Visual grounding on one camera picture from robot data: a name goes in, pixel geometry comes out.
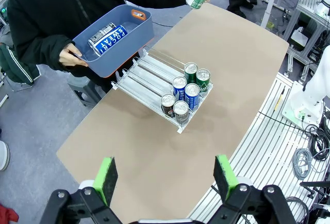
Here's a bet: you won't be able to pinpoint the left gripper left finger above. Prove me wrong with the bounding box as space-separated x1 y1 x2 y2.
38 156 123 224

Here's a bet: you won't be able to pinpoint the grey coiled cable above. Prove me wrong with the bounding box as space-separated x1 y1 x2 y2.
292 148 314 181

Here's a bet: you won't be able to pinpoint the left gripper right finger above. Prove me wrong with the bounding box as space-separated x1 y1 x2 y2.
206 154 297 224

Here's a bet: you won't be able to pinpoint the clear plastic can dispenser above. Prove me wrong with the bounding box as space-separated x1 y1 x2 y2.
110 45 214 134

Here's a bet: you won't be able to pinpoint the black cable bundle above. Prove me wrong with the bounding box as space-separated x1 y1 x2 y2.
305 117 330 163

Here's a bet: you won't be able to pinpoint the dark green striped jacket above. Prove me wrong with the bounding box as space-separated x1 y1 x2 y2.
0 42 42 85

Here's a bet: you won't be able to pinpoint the blue Pocari Sweat can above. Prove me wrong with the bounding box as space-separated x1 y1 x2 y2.
172 76 188 101
184 82 201 112
93 25 128 56

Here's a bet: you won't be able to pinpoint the person right forearm black sleeve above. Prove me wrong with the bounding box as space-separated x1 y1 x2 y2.
7 2 76 72

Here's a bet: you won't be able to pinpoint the red cloth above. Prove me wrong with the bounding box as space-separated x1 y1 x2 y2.
0 203 20 223

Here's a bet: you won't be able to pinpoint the person torso black jacket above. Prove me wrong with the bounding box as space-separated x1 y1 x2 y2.
7 0 189 79

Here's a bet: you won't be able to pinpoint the grey stool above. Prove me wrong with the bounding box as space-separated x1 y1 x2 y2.
67 76 107 109

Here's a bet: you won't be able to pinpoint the aluminium frame rack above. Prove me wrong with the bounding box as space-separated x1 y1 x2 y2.
283 0 330 80

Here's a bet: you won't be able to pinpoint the white cylindrical air purifier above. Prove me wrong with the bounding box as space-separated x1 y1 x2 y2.
0 140 11 172

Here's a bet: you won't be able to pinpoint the person right hand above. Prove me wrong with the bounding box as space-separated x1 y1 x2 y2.
58 42 89 67

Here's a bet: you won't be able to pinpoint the black coffee can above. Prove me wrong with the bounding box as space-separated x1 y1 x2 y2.
173 100 190 126
160 93 176 118
88 22 117 45

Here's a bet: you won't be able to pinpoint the blue bin orange handles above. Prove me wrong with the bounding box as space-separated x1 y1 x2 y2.
72 4 155 78

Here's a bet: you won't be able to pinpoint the slatted aluminium platform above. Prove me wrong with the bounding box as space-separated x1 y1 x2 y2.
187 72 330 224

